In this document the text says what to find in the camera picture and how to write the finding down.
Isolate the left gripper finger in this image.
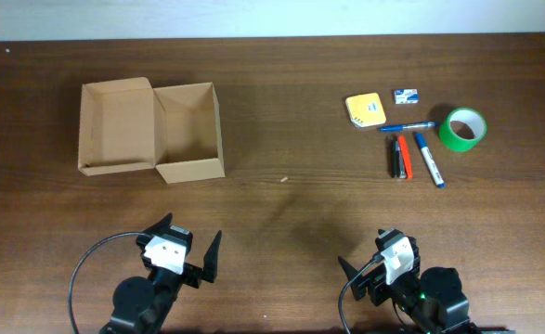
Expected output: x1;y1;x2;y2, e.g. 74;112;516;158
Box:
143;212;173;236
201;230;223;283

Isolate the brown cardboard box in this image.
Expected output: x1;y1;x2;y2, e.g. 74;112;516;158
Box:
78;77;226;184

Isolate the yellow sticky note pad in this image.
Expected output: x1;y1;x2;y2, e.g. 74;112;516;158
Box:
345;93;386;128

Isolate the green tape roll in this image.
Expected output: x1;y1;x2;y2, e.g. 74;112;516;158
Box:
438;108;487;152

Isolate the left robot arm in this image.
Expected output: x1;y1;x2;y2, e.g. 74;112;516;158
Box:
100;213;222;334

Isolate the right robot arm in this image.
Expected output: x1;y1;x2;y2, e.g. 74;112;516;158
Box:
337;228;510;334

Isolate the blue white marker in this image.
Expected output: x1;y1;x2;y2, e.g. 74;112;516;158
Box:
414;133;445;188

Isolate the blue ballpoint pen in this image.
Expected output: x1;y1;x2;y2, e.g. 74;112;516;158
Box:
378;122;439;133

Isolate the small white blue box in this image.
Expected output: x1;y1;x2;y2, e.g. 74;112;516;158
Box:
394;88;419;105

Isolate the left black cable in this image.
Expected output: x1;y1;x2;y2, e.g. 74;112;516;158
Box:
68;231;155;334

